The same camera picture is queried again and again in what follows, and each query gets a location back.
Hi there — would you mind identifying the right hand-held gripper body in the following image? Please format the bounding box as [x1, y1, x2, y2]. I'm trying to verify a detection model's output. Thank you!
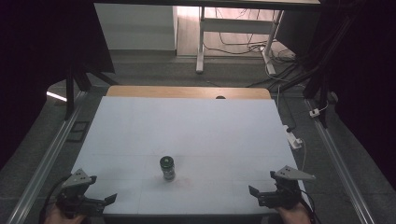
[269, 165, 317, 210]

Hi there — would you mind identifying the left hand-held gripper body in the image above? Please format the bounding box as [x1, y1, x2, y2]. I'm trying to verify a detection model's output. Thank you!
[55, 168, 98, 218]

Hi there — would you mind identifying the person's right hand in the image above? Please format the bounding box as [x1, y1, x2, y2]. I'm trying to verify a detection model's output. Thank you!
[275, 201, 313, 224]

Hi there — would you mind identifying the person's left hand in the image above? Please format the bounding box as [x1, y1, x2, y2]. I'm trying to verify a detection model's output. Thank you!
[43, 203, 87, 224]

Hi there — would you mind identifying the white power strip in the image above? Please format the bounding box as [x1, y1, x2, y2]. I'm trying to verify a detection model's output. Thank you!
[282, 124, 304, 150]

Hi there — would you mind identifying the black floor cover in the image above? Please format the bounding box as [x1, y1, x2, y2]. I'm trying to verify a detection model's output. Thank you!
[66, 120, 92, 144]

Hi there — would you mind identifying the dark green jar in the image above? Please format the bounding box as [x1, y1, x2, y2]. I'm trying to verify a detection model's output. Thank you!
[159, 155, 177, 182]

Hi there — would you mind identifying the white table cover sheet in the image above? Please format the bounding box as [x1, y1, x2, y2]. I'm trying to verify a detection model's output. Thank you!
[70, 95, 312, 217]

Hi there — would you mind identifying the black stand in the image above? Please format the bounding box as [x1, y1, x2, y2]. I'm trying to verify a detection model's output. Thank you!
[270, 12, 359, 129]
[64, 60, 120, 121]

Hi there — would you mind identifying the black curtain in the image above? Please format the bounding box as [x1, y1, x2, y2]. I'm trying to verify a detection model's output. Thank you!
[311, 0, 396, 190]
[0, 0, 116, 172]

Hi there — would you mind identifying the white cabinet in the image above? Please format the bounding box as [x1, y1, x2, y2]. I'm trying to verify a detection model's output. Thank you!
[93, 3, 179, 51]

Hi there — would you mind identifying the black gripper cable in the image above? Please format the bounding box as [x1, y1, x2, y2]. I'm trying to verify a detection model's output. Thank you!
[38, 175, 73, 224]
[298, 188, 323, 224]

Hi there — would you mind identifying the aluminium floor rail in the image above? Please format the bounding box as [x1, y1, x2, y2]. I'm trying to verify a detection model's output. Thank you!
[304, 98, 376, 224]
[6, 91, 88, 224]

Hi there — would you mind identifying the tangle of floor cables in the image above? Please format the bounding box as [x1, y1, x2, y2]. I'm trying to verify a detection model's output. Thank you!
[203, 7, 297, 88]

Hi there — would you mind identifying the white desk frame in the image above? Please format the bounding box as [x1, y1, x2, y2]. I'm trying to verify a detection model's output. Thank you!
[195, 6, 285, 76]

